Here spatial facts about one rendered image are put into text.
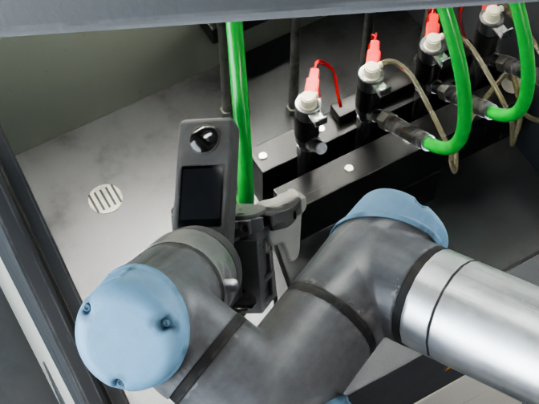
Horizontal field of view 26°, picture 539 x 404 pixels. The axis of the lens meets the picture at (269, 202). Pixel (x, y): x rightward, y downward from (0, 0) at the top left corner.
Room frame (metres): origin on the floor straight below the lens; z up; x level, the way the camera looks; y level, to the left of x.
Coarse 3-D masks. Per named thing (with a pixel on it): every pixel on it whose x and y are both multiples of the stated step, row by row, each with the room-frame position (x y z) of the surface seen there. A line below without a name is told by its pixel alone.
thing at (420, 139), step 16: (448, 16) 0.68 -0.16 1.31; (448, 32) 0.67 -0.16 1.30; (448, 48) 0.66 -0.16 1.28; (464, 64) 0.65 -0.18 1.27; (464, 80) 0.64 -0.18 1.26; (464, 96) 0.64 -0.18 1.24; (384, 112) 0.74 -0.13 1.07; (464, 112) 0.63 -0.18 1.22; (384, 128) 0.72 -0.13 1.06; (400, 128) 0.70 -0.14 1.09; (416, 128) 0.70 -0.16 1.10; (464, 128) 0.63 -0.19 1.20; (416, 144) 0.67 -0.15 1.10; (432, 144) 0.66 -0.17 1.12; (448, 144) 0.64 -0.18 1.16; (464, 144) 0.63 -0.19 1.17
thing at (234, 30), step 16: (240, 32) 0.61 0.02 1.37; (240, 48) 0.60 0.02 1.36; (240, 64) 0.59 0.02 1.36; (240, 80) 0.58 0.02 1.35; (240, 96) 0.57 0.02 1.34; (240, 112) 0.56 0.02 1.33; (240, 128) 0.55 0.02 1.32; (240, 144) 0.54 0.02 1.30; (240, 160) 0.54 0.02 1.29; (240, 176) 0.53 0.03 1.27; (240, 192) 0.53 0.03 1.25
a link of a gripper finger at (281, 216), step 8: (296, 200) 0.51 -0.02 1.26; (272, 208) 0.49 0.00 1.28; (280, 208) 0.49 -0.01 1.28; (288, 208) 0.49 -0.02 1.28; (296, 208) 0.50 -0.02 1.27; (264, 216) 0.48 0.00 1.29; (272, 216) 0.48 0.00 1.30; (280, 216) 0.48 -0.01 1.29; (288, 216) 0.49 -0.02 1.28; (296, 216) 0.49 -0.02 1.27; (264, 224) 0.47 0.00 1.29; (272, 224) 0.47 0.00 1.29; (280, 224) 0.48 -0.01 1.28; (288, 224) 0.48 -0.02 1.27
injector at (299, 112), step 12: (300, 96) 0.74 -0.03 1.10; (300, 108) 0.72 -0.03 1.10; (300, 120) 0.72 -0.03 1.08; (300, 132) 0.72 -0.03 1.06; (312, 132) 0.72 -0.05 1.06; (300, 144) 0.72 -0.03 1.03; (312, 144) 0.71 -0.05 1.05; (324, 144) 0.71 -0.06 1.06; (300, 156) 0.72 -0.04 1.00; (312, 156) 0.72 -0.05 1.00; (300, 168) 0.72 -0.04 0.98; (312, 168) 0.73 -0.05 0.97
